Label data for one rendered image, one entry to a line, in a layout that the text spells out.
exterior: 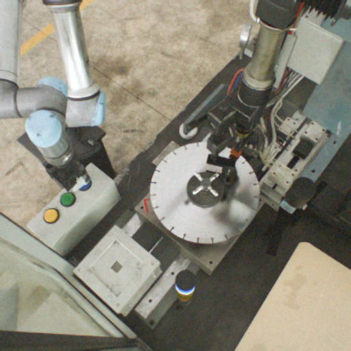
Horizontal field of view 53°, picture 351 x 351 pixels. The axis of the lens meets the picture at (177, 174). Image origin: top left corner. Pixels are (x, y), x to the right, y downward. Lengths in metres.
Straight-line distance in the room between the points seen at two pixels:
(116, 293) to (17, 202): 1.33
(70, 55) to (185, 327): 0.91
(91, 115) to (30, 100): 0.35
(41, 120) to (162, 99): 1.64
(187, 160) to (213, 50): 1.70
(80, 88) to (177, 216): 0.53
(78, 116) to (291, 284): 0.90
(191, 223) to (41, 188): 1.38
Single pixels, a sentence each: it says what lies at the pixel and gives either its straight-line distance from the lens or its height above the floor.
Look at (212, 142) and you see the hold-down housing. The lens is 0.94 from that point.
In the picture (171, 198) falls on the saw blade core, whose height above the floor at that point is 0.95.
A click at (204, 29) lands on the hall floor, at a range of 2.87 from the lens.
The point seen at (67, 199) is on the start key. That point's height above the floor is 0.91.
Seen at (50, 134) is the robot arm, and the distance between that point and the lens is 0.85.
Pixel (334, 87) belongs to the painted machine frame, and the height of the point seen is 1.35.
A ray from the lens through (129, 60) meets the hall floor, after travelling 2.68.
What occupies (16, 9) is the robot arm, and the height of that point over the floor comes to 1.28.
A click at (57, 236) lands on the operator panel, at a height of 0.90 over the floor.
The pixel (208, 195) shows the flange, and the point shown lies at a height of 0.96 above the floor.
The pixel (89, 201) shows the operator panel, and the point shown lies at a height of 0.90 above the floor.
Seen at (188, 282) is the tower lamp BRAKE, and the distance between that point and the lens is 0.79.
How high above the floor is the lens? 1.94
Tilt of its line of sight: 65 degrees down
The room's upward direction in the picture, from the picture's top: 1 degrees counter-clockwise
